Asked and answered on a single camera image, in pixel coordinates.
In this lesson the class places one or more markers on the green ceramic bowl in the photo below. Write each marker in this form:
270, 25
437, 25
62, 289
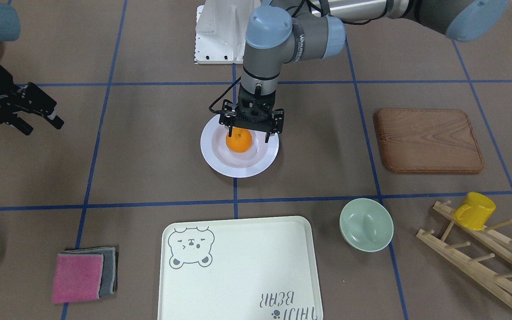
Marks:
366, 225

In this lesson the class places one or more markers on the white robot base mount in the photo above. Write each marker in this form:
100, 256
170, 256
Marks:
220, 29

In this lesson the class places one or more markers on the pink cleaning cloth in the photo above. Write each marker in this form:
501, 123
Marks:
77, 277

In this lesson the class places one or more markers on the white round plate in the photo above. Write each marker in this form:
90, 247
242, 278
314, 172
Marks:
255, 160

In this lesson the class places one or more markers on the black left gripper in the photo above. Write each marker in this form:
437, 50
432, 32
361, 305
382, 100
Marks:
277, 122

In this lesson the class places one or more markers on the orange fruit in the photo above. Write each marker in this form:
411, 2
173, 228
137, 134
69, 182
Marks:
240, 140

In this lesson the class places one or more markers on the brown wooden cutting board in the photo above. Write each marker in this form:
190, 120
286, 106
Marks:
427, 141

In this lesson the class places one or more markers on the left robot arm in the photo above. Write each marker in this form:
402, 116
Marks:
287, 31

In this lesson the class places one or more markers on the wooden dish rack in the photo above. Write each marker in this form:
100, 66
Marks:
492, 271

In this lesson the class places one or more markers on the yellow plastic mug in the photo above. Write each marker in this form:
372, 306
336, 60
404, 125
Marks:
474, 211

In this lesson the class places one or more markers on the cream bear print tray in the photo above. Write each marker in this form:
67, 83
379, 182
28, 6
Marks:
241, 269

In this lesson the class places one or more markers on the grey cleaning cloth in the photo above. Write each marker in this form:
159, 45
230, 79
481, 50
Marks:
108, 278

